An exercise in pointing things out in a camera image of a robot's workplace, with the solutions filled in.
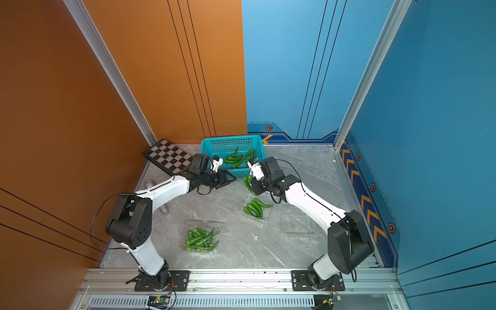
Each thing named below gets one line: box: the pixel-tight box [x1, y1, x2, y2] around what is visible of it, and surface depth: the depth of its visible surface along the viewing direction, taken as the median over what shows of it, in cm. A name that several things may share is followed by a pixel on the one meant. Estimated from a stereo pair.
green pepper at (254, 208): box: [244, 198, 270, 219], surface depth 93 cm
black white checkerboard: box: [142, 138, 194, 177], surface depth 112 cm
